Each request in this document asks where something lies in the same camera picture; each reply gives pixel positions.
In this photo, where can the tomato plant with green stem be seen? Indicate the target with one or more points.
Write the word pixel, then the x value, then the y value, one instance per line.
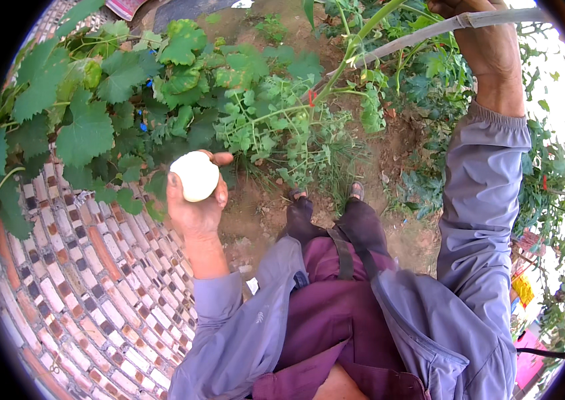
pixel 282 127

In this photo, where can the pink plastic sheet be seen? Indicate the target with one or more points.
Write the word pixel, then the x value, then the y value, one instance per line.
pixel 530 360

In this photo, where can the person's left fingers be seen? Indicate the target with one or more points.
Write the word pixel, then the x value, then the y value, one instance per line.
pixel 222 192

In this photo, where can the person's left hand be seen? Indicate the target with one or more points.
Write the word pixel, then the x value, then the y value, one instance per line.
pixel 195 217

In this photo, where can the person's body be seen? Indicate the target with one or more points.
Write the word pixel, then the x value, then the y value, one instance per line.
pixel 337 320

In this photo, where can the person's right fingers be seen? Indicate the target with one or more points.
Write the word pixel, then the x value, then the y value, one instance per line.
pixel 445 7

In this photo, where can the green grape vine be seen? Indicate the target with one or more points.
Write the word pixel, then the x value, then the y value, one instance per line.
pixel 87 130

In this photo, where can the pale garden support pole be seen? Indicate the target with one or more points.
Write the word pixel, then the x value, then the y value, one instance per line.
pixel 412 40

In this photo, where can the yellow packet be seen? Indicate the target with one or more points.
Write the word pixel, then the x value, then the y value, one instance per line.
pixel 522 289

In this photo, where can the white round ball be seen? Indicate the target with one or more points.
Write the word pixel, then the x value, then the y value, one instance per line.
pixel 195 176

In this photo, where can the person's right hand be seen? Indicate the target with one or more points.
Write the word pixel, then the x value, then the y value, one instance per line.
pixel 487 45

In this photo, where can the striped cloth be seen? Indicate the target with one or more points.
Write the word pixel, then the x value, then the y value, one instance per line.
pixel 125 7

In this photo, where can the white paper scrap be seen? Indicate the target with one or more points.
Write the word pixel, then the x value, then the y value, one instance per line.
pixel 252 286

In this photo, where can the person's legs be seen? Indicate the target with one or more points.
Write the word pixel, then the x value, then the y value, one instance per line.
pixel 360 225

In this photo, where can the dark stone slab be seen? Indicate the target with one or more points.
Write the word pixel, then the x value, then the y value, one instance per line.
pixel 187 12

